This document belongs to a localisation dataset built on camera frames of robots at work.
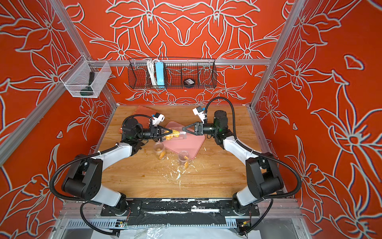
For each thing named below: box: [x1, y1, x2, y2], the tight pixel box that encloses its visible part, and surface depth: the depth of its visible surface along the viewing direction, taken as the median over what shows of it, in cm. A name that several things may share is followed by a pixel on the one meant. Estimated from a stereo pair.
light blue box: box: [155, 61, 165, 87], surface depth 91 cm
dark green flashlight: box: [80, 71, 95, 97], surface depth 81 cm
